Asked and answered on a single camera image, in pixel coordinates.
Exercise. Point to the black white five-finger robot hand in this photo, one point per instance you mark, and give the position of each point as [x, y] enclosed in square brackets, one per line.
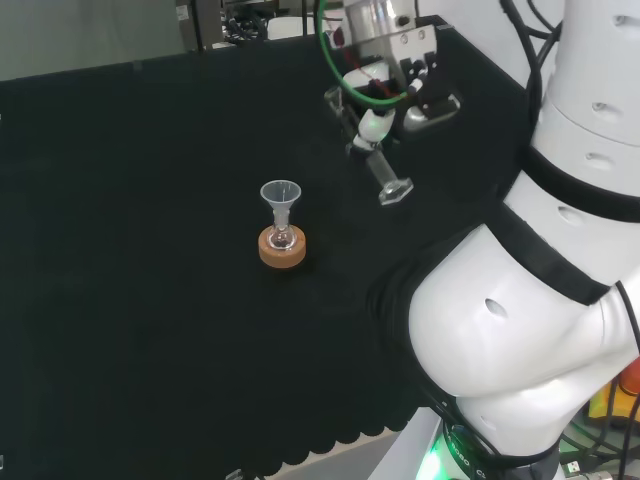
[420, 60]

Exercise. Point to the clear glass graduated cylinder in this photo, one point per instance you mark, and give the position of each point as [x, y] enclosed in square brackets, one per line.
[395, 192]

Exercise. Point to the clear plastic funnel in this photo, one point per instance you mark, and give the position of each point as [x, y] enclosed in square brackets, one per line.
[280, 192]

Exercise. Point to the grey equipment cabinet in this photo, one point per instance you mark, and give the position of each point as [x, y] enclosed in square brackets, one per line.
[200, 25]

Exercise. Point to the small round-bottom glass flask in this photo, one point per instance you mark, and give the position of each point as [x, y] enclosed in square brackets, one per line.
[281, 241]

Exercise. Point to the black bench cloth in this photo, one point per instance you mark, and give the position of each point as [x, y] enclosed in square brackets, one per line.
[150, 250]

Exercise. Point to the yellow stop button box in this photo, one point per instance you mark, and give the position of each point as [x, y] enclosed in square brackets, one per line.
[600, 407]

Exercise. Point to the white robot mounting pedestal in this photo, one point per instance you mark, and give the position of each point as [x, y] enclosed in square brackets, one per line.
[400, 450]

